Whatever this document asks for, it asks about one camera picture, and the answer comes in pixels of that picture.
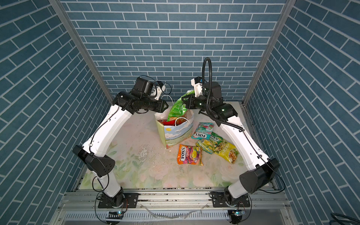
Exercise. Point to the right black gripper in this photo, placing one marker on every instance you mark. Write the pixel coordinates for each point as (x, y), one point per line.
(191, 105)

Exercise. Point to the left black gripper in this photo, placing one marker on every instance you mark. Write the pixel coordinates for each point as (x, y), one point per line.
(160, 108)

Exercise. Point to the green snack packet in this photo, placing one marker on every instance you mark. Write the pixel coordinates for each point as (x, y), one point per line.
(179, 108)

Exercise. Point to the teal Fox's candy bag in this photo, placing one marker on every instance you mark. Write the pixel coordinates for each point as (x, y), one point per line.
(203, 131)

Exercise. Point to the floral paper gift bag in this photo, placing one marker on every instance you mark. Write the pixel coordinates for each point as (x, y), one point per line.
(173, 135)

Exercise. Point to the green Fox's Spring Tea candy bag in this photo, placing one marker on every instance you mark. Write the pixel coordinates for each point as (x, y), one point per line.
(209, 145)

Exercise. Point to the orange Fox's fruit candy bag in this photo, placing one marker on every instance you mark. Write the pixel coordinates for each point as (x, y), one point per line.
(191, 155)

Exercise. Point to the yellow-green snack packet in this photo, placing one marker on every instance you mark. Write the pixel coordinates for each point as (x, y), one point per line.
(227, 151)

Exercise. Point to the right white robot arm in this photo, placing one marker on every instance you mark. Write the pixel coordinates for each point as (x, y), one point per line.
(261, 169)

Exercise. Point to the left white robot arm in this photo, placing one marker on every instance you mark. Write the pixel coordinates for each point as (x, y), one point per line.
(145, 95)

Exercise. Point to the red snack packet in bag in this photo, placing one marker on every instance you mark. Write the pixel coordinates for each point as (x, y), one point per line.
(176, 122)

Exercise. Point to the floral table mat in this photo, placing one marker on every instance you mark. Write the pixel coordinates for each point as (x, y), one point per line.
(142, 161)

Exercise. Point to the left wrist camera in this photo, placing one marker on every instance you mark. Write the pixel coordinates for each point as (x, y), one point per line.
(160, 88)

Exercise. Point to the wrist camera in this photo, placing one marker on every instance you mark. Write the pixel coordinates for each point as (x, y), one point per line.
(198, 86)
(160, 88)

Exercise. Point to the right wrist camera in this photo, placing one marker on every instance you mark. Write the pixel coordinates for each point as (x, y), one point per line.
(198, 86)

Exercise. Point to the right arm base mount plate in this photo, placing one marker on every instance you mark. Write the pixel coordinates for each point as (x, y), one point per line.
(224, 199)

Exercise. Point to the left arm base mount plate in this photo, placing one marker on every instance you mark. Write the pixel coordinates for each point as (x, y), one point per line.
(120, 201)

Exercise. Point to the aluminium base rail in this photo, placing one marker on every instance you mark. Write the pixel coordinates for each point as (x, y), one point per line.
(174, 205)

